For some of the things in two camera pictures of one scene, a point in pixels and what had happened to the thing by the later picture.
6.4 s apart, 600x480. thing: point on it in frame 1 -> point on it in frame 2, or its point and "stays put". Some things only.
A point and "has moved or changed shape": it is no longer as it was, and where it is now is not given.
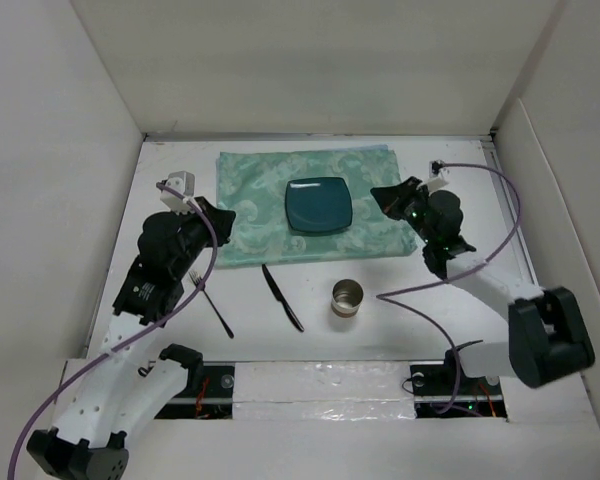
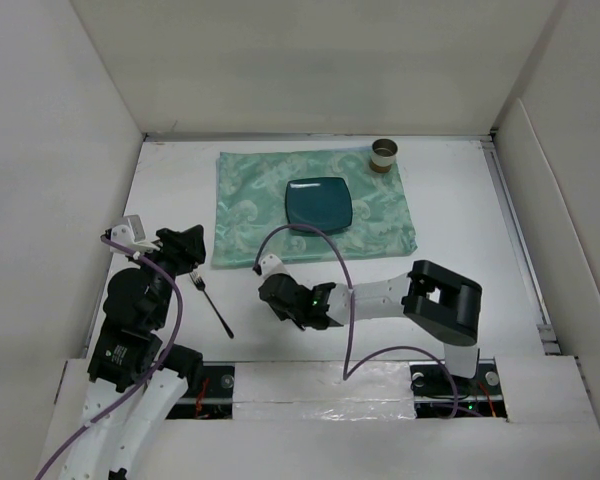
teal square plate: [318, 204] stays put
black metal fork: [198, 280] stays put
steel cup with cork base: [347, 295] has moved or changed shape
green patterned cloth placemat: [252, 183] stays put
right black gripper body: [412, 214] -> [298, 317]
